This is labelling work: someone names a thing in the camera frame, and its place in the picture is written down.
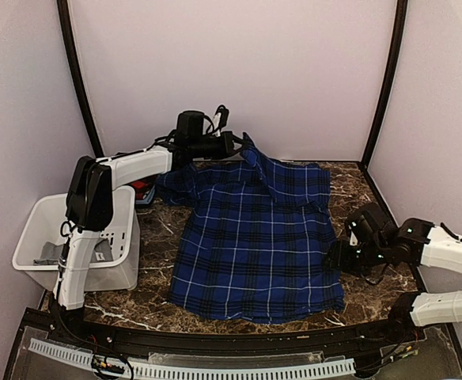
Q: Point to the white slotted cable duct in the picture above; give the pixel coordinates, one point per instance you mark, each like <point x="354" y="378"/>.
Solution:
<point x="166" y="366"/>

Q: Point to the black corner frame post left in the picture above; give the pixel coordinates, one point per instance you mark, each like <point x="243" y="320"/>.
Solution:
<point x="63" y="7"/>

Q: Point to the white plastic laundry basket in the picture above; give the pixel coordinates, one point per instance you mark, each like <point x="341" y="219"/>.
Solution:
<point x="114" y="263"/>

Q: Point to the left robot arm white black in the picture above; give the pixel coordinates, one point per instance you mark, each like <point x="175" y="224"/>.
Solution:
<point x="89" y="201"/>

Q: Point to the blue plaid long sleeve shirt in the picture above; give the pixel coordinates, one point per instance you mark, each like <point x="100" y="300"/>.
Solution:
<point x="254" y="244"/>

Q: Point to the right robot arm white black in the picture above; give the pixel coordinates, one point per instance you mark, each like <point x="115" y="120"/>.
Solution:
<point x="373" y="239"/>

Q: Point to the black corner frame post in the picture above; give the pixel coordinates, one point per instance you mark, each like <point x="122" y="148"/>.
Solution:
<point x="387" y="83"/>
<point x="63" y="7"/>

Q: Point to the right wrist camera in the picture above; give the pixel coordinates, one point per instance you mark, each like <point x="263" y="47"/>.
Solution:
<point x="354" y="232"/>

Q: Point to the grey shirt in basket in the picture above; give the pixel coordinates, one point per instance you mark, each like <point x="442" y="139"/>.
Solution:
<point x="50" y="254"/>

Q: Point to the black corner frame post right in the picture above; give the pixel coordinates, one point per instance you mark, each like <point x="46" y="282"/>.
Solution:
<point x="387" y="83"/>

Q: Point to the black front rail base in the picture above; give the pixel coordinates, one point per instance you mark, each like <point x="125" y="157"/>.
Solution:
<point x="359" y="340"/>

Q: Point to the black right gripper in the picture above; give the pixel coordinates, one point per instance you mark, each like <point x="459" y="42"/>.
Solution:
<point x="339" y="257"/>

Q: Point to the red black plaid folded shirt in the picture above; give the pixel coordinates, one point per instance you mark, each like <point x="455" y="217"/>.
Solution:
<point x="142" y="185"/>

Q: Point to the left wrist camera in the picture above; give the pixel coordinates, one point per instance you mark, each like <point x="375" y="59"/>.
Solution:
<point x="220" y="119"/>

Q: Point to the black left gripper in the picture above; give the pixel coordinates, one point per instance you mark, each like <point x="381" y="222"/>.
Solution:
<point x="229" y="146"/>

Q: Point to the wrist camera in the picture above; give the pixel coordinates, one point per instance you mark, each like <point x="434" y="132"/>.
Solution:
<point x="354" y="232"/>
<point x="220" y="119"/>

